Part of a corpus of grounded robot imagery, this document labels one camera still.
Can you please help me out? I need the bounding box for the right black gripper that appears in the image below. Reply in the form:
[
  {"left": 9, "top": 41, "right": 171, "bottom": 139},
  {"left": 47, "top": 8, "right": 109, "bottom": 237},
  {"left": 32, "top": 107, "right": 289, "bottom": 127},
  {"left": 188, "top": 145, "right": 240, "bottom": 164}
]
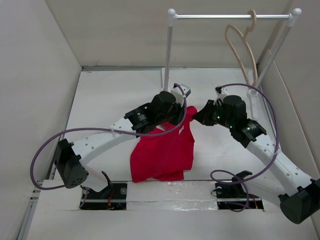
[{"left": 193, "top": 99, "right": 234, "bottom": 129}]

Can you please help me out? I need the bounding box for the red t-shirt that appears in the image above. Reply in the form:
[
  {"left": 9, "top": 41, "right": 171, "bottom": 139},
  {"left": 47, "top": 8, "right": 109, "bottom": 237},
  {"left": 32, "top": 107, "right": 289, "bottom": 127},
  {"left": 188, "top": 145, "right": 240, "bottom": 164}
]
[{"left": 130, "top": 106, "right": 198, "bottom": 183}]

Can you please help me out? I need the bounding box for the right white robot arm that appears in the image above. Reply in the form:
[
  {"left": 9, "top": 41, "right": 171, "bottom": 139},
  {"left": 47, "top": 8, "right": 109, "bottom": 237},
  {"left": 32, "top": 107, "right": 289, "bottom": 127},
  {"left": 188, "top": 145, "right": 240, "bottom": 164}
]
[{"left": 192, "top": 95, "right": 320, "bottom": 224}]

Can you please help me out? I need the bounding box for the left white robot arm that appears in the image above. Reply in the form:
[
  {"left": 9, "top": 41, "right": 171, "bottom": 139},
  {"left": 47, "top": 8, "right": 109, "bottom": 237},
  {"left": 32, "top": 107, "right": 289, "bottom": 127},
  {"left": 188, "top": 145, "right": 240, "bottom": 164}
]
[{"left": 53, "top": 87, "right": 191, "bottom": 199}]

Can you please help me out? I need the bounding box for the wooden clothes hanger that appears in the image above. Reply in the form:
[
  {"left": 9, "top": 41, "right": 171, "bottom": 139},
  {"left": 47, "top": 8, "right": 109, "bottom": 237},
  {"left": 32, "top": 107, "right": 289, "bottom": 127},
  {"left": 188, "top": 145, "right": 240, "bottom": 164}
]
[{"left": 224, "top": 9, "right": 258, "bottom": 87}]

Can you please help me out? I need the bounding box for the white metal clothes rack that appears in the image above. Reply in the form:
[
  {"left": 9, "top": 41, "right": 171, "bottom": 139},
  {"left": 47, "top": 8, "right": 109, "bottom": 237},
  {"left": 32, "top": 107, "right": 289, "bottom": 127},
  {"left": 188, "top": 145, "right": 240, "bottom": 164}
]
[{"left": 161, "top": 7, "right": 303, "bottom": 121}]

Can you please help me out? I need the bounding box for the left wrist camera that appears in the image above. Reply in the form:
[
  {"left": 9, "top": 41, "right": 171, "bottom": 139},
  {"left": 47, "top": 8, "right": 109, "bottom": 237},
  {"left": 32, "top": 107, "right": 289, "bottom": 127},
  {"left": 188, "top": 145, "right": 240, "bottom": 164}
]
[{"left": 170, "top": 83, "right": 191, "bottom": 102}]

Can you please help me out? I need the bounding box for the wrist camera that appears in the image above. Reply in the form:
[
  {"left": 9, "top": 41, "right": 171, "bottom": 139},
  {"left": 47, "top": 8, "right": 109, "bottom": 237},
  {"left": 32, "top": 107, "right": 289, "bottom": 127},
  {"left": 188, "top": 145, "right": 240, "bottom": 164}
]
[
  {"left": 214, "top": 86, "right": 229, "bottom": 102},
  {"left": 170, "top": 83, "right": 191, "bottom": 102}
]

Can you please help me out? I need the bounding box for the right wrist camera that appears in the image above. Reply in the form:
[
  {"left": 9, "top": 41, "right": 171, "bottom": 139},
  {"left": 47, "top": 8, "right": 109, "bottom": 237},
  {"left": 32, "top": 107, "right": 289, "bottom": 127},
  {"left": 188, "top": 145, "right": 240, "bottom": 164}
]
[{"left": 214, "top": 86, "right": 229, "bottom": 102}]

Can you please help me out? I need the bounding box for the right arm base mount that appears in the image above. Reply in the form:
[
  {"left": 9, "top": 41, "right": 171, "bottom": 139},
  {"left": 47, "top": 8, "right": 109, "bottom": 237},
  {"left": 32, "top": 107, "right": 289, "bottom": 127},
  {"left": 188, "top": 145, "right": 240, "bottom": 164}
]
[{"left": 210, "top": 182, "right": 264, "bottom": 212}]

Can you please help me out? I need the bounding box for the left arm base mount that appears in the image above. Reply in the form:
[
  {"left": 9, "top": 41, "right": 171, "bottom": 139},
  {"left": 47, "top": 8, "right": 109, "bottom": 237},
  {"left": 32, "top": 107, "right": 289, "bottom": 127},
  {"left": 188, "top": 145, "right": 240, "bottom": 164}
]
[{"left": 79, "top": 172, "right": 128, "bottom": 211}]

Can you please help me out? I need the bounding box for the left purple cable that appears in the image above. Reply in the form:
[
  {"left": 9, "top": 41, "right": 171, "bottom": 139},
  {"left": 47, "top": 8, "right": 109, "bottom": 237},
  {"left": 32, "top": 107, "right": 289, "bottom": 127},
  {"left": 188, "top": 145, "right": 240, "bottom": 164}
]
[{"left": 29, "top": 83, "right": 188, "bottom": 191}]

